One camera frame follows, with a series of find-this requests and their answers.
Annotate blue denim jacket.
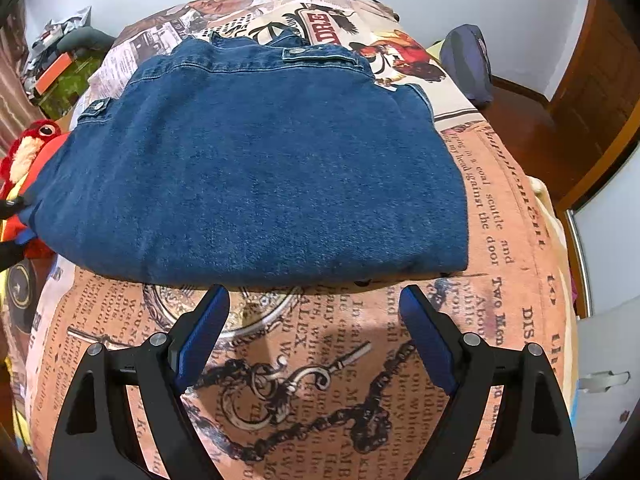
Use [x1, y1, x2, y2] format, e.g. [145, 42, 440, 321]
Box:
[20, 37, 469, 287]

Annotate red plush toy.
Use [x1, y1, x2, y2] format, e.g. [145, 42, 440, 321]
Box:
[1, 119, 68, 259]

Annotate green patterned box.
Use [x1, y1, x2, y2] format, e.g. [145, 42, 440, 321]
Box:
[36, 54, 105, 119]

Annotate striped pink curtain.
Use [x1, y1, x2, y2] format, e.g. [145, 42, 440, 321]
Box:
[0, 0, 44, 156]

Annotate dark grey cushion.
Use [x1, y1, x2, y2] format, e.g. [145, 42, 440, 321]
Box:
[56, 26, 115, 53]

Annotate orange box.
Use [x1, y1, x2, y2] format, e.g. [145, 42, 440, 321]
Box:
[34, 52, 73, 96]

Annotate newspaper print bed cover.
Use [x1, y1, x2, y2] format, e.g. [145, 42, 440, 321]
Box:
[13, 0, 577, 479]

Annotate grey blue backpack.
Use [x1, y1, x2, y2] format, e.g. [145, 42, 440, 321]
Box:
[439, 24, 494, 110]

